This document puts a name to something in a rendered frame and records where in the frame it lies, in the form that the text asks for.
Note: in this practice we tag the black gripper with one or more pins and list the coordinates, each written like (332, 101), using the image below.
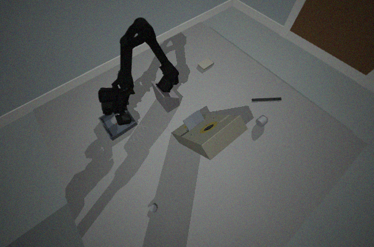
(123, 118)

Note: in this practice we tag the beige flat panel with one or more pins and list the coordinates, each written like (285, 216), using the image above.
(212, 135)

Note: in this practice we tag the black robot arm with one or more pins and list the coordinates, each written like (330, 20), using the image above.
(108, 96)

